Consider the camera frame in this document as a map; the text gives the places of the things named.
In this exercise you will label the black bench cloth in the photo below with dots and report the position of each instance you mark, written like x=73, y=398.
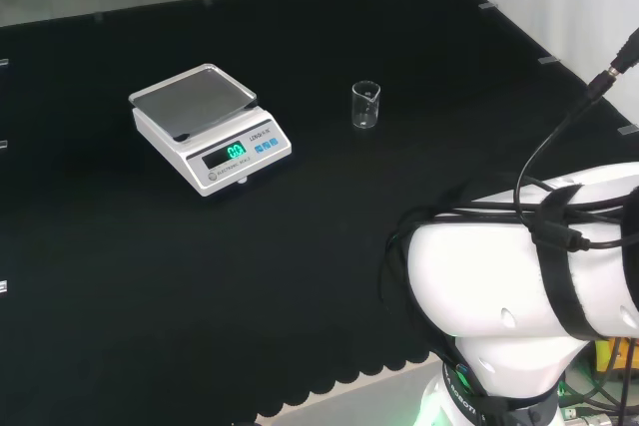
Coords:
x=150, y=271

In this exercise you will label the pale board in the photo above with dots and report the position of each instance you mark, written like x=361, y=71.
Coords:
x=349, y=396

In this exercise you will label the small clear glass beaker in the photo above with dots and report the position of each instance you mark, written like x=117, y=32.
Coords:
x=365, y=107

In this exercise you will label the white electronic balance steel pan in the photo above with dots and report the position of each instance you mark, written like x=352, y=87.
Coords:
x=224, y=146

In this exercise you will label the yellow stop button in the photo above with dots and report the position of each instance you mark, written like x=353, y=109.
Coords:
x=606, y=353

